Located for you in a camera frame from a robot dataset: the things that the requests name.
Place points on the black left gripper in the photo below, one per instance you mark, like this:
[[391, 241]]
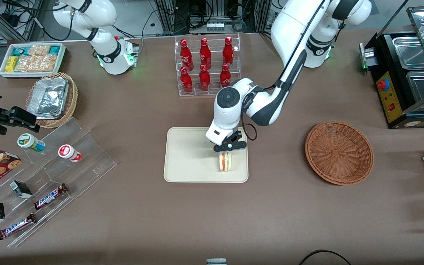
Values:
[[233, 138]]

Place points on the triangular sandwich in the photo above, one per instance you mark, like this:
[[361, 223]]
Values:
[[225, 162]]

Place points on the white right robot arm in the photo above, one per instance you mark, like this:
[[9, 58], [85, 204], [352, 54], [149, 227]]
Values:
[[105, 14]]

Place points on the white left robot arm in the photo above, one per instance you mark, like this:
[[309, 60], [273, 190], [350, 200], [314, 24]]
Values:
[[293, 22]]

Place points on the light wicker basket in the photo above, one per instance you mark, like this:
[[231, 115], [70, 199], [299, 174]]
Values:
[[73, 99]]

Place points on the beige plastic tray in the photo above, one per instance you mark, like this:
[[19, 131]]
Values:
[[186, 158]]

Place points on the brown round wicker basket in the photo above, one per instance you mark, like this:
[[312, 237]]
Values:
[[339, 152]]

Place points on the green label yogurt cup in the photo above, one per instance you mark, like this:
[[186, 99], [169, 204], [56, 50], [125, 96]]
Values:
[[31, 142]]

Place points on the aluminium foil container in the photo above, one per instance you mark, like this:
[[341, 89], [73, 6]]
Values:
[[48, 97]]

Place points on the red label yogurt cup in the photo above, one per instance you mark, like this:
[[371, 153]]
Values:
[[70, 152]]

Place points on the clear acrylic bottle rack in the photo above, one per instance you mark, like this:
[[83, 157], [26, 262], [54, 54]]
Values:
[[208, 92]]

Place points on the large clear cracker bag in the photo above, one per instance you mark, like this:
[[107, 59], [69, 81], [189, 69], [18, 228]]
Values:
[[37, 63]]

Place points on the yellow snack packet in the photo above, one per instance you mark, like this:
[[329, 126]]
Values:
[[11, 64]]

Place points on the red cola bottle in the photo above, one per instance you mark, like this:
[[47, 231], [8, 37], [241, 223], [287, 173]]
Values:
[[186, 55], [228, 51], [186, 81], [205, 55], [204, 80], [225, 77]]

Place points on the clear acrylic stepped display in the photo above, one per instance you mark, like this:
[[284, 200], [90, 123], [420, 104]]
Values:
[[87, 162]]

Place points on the teal snack packet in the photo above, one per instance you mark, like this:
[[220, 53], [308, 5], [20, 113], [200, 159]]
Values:
[[21, 50], [55, 50]]

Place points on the small clear cracker bag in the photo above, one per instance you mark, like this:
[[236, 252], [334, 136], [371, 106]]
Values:
[[39, 50]]

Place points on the white rectangular snack bin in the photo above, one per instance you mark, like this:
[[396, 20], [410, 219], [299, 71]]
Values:
[[63, 55]]

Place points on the snickers chocolate bar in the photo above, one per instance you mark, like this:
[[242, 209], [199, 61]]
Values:
[[50, 196], [17, 226]]

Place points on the white power strip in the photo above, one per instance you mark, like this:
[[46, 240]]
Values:
[[215, 26]]

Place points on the grey white small device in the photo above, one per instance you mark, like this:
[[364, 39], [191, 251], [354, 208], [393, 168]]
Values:
[[216, 261]]

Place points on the black food warmer machine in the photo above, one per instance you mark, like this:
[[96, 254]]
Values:
[[392, 106]]

